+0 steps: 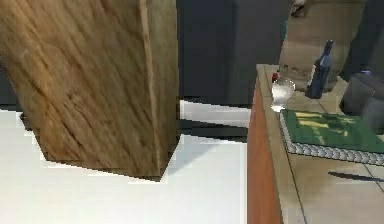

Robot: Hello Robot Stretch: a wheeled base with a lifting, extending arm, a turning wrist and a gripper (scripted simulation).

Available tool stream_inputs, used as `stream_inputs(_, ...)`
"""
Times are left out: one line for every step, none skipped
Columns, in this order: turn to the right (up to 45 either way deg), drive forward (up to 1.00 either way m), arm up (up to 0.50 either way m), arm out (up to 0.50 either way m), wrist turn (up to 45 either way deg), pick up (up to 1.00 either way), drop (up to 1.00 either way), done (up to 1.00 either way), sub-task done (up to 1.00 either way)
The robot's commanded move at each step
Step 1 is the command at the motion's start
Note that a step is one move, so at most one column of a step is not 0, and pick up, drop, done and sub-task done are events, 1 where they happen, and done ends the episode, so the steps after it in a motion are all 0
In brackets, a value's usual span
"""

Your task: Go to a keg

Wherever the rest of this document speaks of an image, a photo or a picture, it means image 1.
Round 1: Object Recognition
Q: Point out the dark grey fridge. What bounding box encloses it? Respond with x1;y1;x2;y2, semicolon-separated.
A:
176;0;292;108

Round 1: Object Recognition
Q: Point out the clear glass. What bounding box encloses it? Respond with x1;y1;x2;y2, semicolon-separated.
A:
270;77;297;113

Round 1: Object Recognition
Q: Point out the brown wooden cabinet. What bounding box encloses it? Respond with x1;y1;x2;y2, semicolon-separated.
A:
0;0;181;183

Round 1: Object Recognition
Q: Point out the dark blue bottle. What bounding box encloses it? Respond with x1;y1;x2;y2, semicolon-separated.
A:
305;39;335;100

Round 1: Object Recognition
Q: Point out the green book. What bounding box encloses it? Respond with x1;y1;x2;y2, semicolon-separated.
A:
278;108;384;167

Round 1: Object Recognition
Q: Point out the beige paper bag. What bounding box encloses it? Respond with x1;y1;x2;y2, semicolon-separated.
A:
278;0;368;93

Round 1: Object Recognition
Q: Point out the red tiled counter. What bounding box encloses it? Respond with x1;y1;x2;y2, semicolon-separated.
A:
246;63;384;224

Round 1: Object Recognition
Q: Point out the dark grey pot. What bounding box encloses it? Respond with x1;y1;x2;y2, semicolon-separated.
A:
339;70;384;135

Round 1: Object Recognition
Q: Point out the black knife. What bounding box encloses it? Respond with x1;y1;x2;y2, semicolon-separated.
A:
327;170;384;184

